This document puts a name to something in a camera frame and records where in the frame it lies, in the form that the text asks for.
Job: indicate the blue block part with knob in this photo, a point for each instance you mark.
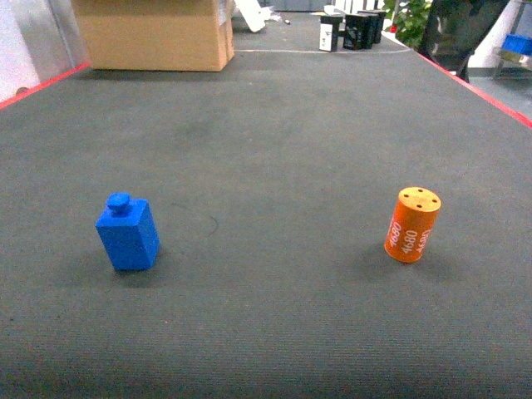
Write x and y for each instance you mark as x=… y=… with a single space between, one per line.
x=127 y=230

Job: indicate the orange cylindrical cap 4680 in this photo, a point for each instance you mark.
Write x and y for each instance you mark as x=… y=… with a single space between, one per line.
x=411 y=225

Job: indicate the white and black box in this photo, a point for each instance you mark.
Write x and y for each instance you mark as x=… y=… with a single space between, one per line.
x=329 y=32

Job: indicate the black crate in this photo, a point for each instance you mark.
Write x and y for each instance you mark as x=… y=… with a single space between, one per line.
x=363 y=29

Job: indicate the large cardboard box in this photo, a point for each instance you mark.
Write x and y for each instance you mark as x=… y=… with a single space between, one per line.
x=171 y=35

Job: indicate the green potted plant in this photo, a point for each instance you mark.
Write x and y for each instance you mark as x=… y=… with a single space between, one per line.
x=406 y=20

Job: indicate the black office chair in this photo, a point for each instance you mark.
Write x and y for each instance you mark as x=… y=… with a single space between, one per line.
x=454 y=30

